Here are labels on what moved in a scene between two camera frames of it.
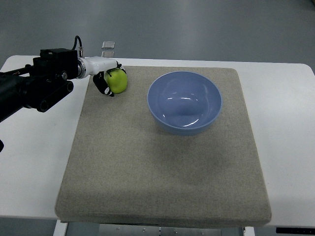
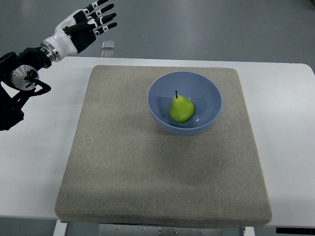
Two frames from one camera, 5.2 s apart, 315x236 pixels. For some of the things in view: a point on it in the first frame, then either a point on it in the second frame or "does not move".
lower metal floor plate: x=108 y=54 does not move
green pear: x=117 y=82 to x=181 y=108
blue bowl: x=184 y=103 does not move
